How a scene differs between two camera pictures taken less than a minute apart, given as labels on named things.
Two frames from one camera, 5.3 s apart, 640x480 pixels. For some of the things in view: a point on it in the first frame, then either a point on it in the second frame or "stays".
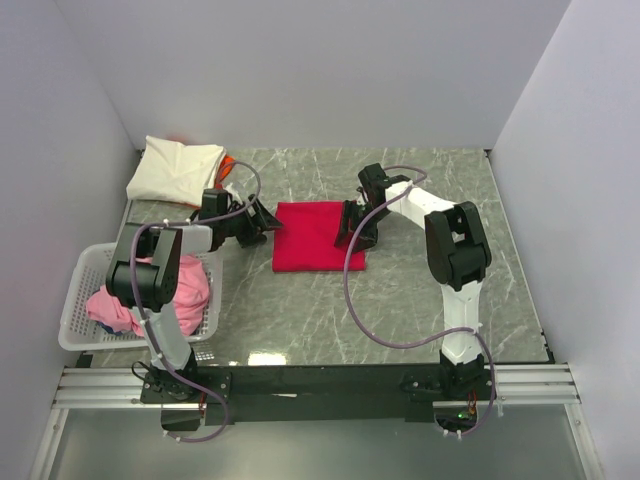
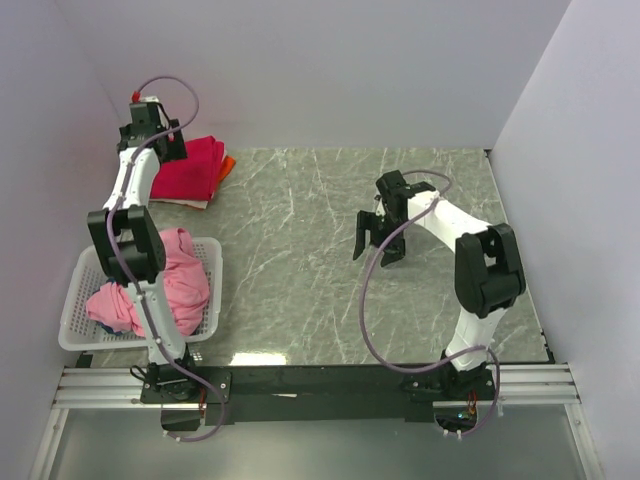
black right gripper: (350, 211) → (366, 221)
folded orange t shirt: (224, 168) stays
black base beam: (311, 391) stays
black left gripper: (260, 222) → (177, 150)
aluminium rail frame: (120, 387) stays
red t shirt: (305, 242) → (194, 177)
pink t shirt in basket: (190, 300) stays
